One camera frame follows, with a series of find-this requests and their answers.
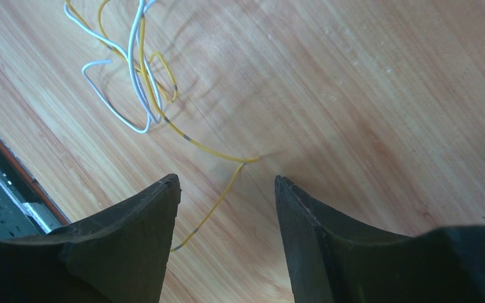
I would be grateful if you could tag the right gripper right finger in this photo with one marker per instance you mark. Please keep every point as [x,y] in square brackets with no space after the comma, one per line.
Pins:
[332,257]

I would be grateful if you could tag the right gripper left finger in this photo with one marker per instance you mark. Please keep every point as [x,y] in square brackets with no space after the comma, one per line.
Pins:
[119,254]

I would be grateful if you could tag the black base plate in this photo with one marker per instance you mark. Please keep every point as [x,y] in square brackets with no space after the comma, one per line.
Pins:
[25,206]

